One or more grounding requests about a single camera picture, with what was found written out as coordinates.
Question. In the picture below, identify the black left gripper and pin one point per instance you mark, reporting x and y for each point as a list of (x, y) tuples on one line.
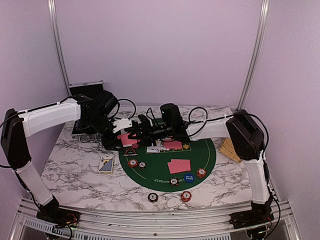
[(109, 142)]

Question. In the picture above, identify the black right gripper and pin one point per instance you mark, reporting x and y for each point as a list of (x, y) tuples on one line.
[(147, 133)]

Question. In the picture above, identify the red backed card deck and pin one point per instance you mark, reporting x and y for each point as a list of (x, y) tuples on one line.
[(126, 141)]

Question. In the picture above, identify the red cards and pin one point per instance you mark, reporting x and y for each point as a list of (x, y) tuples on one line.
[(172, 145)]

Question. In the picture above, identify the dealt red card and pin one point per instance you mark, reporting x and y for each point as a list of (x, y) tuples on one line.
[(175, 167), (135, 146)]

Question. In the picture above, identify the red chip stack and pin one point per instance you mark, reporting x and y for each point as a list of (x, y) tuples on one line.
[(186, 196), (201, 172), (132, 163)]

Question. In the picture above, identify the dealt red card front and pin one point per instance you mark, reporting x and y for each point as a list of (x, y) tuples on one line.
[(175, 167)]

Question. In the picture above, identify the dark hundred chip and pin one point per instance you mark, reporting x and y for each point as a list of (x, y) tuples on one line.
[(142, 165)]

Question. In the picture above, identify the blue small blind button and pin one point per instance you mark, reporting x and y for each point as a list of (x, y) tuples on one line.
[(189, 178)]

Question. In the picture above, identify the dark chip stack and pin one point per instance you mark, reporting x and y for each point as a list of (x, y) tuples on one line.
[(174, 181), (153, 197)]

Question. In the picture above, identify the red chip stack front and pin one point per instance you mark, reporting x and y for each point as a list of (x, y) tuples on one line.
[(186, 196)]

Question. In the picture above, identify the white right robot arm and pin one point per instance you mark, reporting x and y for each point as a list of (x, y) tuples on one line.
[(241, 127)]

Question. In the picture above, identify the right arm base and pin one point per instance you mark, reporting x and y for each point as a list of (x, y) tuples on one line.
[(249, 218)]

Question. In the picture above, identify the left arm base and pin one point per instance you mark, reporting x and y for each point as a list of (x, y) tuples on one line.
[(60, 217)]

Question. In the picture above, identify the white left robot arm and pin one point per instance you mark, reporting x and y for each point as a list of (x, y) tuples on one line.
[(20, 125)]

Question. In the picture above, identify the triangular all in button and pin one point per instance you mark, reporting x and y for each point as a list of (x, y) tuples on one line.
[(129, 151)]

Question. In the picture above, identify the blue card box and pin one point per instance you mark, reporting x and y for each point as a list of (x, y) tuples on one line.
[(106, 165)]

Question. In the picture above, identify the aluminium poker case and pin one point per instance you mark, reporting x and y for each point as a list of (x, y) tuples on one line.
[(87, 92)]

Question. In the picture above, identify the round green poker mat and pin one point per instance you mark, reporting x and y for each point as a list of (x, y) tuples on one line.
[(201, 153)]

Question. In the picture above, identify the woven bamboo tray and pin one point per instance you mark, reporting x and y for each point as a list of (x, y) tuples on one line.
[(227, 149)]

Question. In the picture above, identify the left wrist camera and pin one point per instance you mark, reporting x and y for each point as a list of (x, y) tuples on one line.
[(121, 124)]

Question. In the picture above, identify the front aluminium rail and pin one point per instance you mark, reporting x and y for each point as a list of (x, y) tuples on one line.
[(192, 224)]

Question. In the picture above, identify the left aluminium frame post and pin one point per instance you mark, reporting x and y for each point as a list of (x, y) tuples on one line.
[(58, 45)]

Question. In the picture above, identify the aluminium frame post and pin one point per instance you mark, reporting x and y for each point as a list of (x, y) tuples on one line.
[(260, 33), (58, 45)]

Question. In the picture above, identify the right aluminium frame post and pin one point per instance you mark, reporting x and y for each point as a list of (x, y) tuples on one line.
[(260, 33)]

